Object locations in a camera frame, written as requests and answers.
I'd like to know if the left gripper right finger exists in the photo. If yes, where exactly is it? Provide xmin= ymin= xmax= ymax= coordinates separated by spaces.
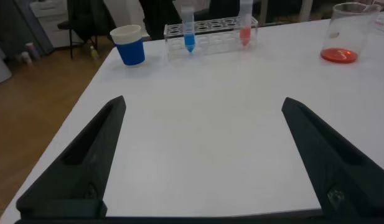
xmin=281 ymin=96 xmax=384 ymax=218

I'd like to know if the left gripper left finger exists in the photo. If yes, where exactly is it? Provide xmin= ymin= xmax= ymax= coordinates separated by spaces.
xmin=16 ymin=95 xmax=127 ymax=218

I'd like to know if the test tube with blue pigment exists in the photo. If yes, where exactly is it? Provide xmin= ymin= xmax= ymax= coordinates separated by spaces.
xmin=180 ymin=5 xmax=196 ymax=54

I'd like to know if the clear glass beaker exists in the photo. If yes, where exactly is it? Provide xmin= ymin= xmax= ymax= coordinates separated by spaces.
xmin=319 ymin=2 xmax=382 ymax=65

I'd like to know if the test tube with salmon pigment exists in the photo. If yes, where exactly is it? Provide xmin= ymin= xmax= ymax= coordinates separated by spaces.
xmin=238 ymin=0 xmax=254 ymax=47

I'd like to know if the blue white paper cup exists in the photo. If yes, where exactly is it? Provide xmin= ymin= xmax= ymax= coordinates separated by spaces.
xmin=110 ymin=24 xmax=146 ymax=67

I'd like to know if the pink paper cup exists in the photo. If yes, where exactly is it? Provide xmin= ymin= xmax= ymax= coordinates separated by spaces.
xmin=25 ymin=42 xmax=42 ymax=60

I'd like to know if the black folding chair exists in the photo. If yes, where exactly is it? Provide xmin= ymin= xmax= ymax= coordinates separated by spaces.
xmin=57 ymin=0 xmax=99 ymax=60

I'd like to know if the white drawer cabinet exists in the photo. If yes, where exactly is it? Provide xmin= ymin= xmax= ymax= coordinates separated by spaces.
xmin=29 ymin=0 xmax=74 ymax=48

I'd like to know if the tall gray metal cabinet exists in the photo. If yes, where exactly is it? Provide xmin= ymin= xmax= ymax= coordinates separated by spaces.
xmin=11 ymin=0 xmax=55 ymax=55

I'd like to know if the black fabric chair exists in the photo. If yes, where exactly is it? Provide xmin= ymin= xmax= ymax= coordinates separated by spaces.
xmin=207 ymin=0 xmax=242 ymax=20

